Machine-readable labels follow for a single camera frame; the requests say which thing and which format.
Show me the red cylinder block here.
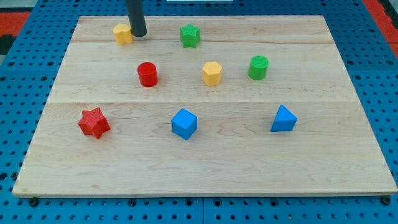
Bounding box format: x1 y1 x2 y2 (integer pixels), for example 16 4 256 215
137 62 158 87

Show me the blue cube block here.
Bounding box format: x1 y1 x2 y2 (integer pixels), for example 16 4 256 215
171 108 198 140

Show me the yellow heart block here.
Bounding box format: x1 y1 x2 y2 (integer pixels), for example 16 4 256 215
113 24 134 45

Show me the blue triangle block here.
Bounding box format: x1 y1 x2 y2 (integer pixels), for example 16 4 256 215
271 105 298 132

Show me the green star block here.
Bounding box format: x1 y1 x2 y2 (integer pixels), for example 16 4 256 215
180 24 201 48

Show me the green cylinder block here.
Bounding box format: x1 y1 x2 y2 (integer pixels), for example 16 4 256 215
248 55 269 80

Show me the yellow hexagon block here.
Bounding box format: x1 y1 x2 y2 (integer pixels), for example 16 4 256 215
202 62 223 86

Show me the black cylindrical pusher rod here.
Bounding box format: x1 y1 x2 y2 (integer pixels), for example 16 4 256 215
125 0 147 37

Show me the red star block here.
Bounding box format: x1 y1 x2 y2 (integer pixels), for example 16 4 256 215
78 107 111 139

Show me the wooden board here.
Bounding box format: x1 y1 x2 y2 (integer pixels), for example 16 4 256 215
13 16 397 198

